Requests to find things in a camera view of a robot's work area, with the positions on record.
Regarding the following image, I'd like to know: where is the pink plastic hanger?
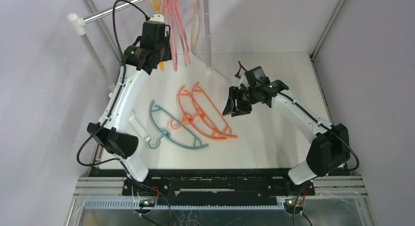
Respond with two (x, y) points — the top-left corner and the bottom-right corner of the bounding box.
(166, 0), (190, 71)
(160, 0), (178, 71)
(174, 0), (191, 66)

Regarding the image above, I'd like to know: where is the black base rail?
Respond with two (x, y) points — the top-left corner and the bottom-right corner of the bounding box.
(121, 168), (316, 207)

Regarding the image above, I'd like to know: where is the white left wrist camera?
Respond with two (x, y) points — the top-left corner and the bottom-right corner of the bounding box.
(149, 13), (165, 24)

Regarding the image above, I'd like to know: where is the yellow plastic hanger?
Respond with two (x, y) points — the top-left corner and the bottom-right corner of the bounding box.
(148, 0), (166, 72)

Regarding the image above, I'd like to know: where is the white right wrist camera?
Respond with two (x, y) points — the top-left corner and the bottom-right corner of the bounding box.
(235, 74), (250, 90)

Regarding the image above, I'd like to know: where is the beige plastic hanger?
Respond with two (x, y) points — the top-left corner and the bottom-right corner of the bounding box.
(190, 0), (201, 52)

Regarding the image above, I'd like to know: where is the aluminium frame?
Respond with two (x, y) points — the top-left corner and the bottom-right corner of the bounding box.
(76, 0), (378, 226)

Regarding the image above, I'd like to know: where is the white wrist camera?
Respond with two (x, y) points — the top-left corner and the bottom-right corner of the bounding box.
(149, 13), (165, 24)
(235, 74), (250, 90)

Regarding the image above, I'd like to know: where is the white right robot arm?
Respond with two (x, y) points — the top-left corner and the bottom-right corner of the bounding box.
(222, 66), (353, 195)

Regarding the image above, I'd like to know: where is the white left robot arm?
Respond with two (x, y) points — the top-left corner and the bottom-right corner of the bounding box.
(87, 18), (172, 195)

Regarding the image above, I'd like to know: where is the black cable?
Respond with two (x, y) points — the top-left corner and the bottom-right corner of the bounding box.
(76, 0), (151, 168)
(234, 61), (360, 172)

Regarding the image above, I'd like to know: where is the teal plastic hanger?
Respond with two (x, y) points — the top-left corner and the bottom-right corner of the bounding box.
(147, 100), (210, 151)

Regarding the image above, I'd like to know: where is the left black cable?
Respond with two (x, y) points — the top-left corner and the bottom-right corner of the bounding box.
(76, 0), (151, 168)

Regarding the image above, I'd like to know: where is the orange plastic hanger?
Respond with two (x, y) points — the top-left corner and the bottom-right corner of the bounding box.
(170, 86), (229, 141)
(184, 82), (239, 139)

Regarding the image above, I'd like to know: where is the right black cable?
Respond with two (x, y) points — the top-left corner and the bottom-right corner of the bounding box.
(234, 61), (360, 172)

